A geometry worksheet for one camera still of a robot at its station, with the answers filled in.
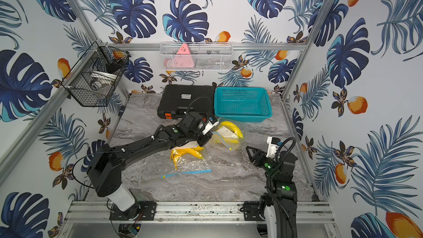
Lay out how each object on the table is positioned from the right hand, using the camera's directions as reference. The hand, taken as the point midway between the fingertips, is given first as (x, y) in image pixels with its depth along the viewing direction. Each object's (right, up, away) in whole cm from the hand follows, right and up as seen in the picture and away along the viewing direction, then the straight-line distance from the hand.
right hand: (250, 148), depth 77 cm
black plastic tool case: (-42, +25, +34) cm, 59 cm away
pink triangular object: (-34, +46, +13) cm, 59 cm away
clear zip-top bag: (-9, +5, +13) cm, 16 cm away
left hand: (-18, +8, +5) cm, 21 cm away
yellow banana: (-7, +9, +18) cm, 21 cm away
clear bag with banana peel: (-31, -10, +13) cm, 35 cm away
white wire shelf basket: (-27, +51, +23) cm, 63 cm away
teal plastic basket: (+4, +23, +40) cm, 46 cm away
